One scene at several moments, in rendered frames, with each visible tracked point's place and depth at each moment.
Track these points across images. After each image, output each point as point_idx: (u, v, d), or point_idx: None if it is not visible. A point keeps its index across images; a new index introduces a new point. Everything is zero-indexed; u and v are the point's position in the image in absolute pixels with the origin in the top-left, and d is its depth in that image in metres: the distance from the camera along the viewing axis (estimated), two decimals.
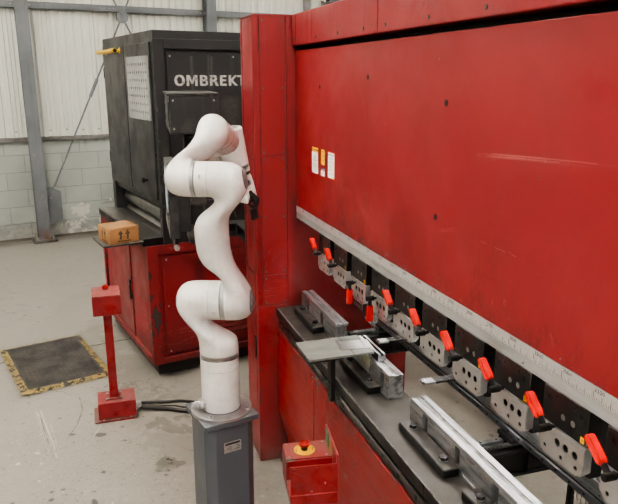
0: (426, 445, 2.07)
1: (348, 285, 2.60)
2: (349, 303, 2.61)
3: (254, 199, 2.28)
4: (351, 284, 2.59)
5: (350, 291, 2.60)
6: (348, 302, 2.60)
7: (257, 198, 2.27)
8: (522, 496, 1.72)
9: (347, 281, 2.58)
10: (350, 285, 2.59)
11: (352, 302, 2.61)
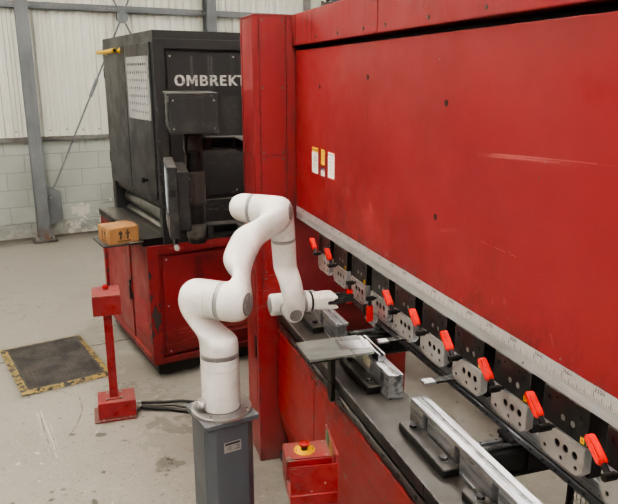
0: (426, 445, 2.07)
1: (348, 285, 2.60)
2: (349, 303, 2.61)
3: None
4: (351, 284, 2.59)
5: (350, 291, 2.60)
6: (348, 302, 2.60)
7: None
8: (522, 496, 1.72)
9: (347, 281, 2.58)
10: (350, 285, 2.59)
11: (352, 302, 2.61)
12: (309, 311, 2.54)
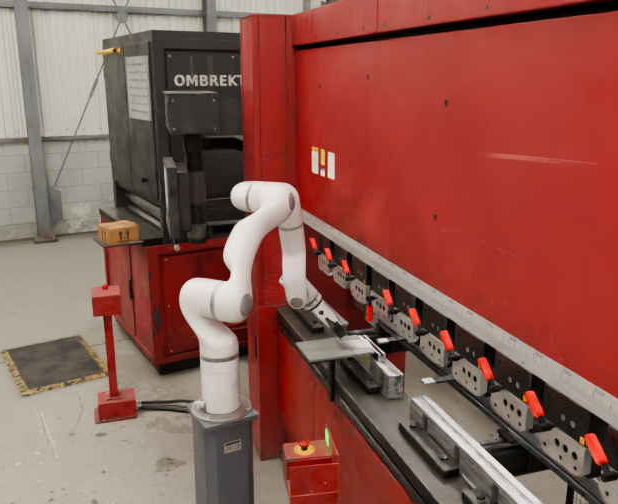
0: (426, 445, 2.07)
1: (347, 275, 2.60)
2: (342, 262, 2.65)
3: (331, 326, 2.50)
4: (349, 278, 2.61)
5: (346, 273, 2.62)
6: (341, 264, 2.64)
7: (333, 327, 2.49)
8: (522, 496, 1.72)
9: (346, 281, 2.59)
10: (348, 277, 2.61)
11: (345, 262, 2.65)
12: None
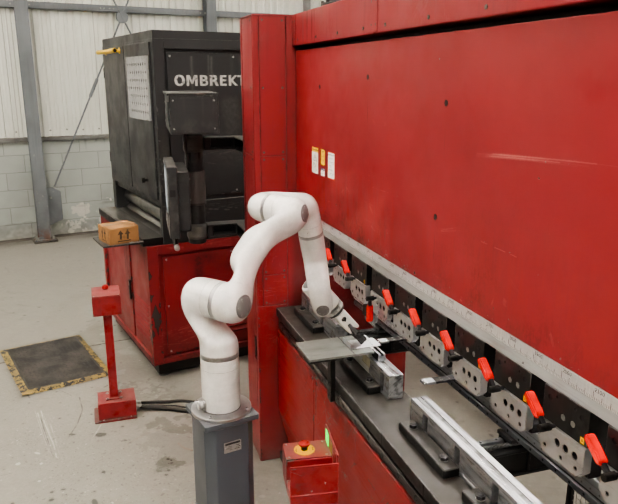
0: (426, 445, 2.07)
1: (347, 275, 2.60)
2: (342, 262, 2.65)
3: (354, 332, 2.53)
4: (349, 278, 2.61)
5: (346, 273, 2.62)
6: (341, 264, 2.64)
7: (356, 333, 2.51)
8: (522, 496, 1.72)
9: (346, 281, 2.59)
10: (348, 277, 2.61)
11: (345, 262, 2.65)
12: None
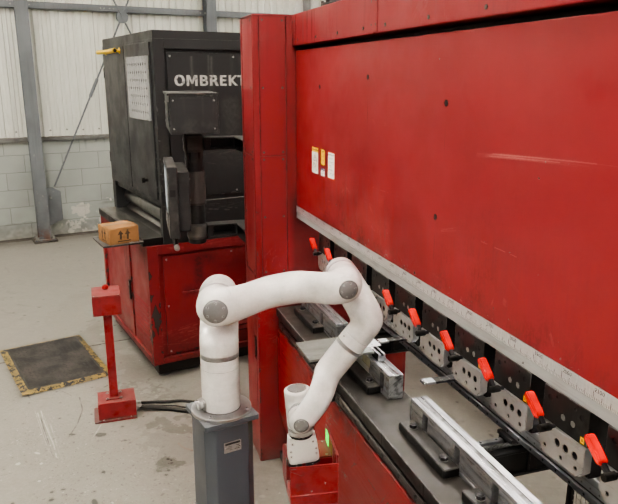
0: (426, 445, 2.07)
1: None
2: None
3: (316, 459, 2.18)
4: None
5: None
6: None
7: (320, 459, 2.19)
8: (522, 496, 1.72)
9: None
10: None
11: None
12: None
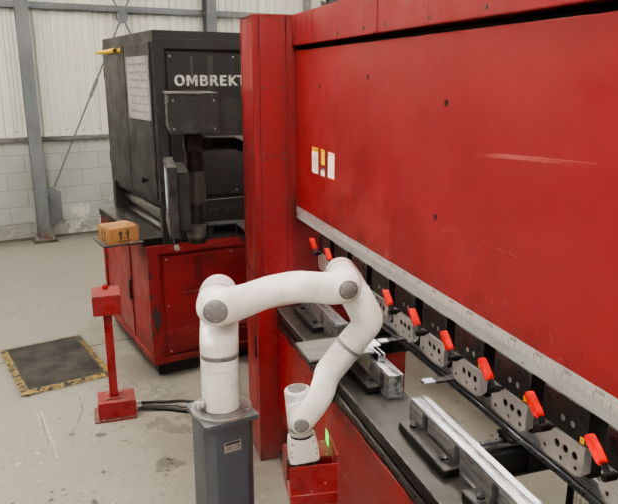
0: (426, 445, 2.07)
1: None
2: None
3: (317, 459, 2.18)
4: None
5: None
6: None
7: (320, 459, 2.19)
8: (522, 496, 1.72)
9: None
10: None
11: None
12: None
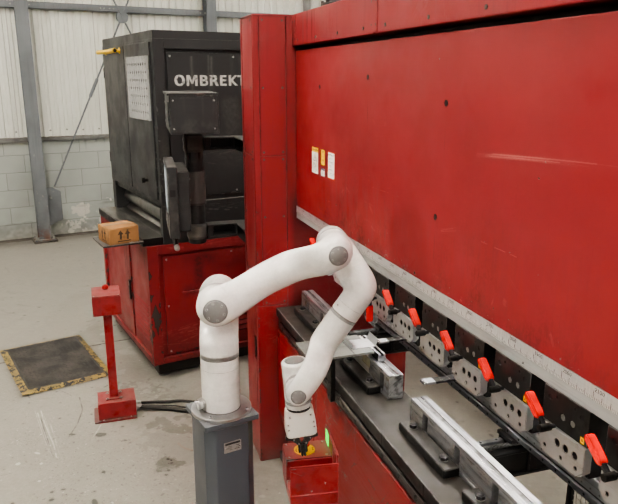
0: (426, 445, 2.07)
1: None
2: None
3: (314, 433, 2.15)
4: None
5: None
6: None
7: (317, 433, 2.16)
8: (522, 496, 1.72)
9: None
10: None
11: None
12: None
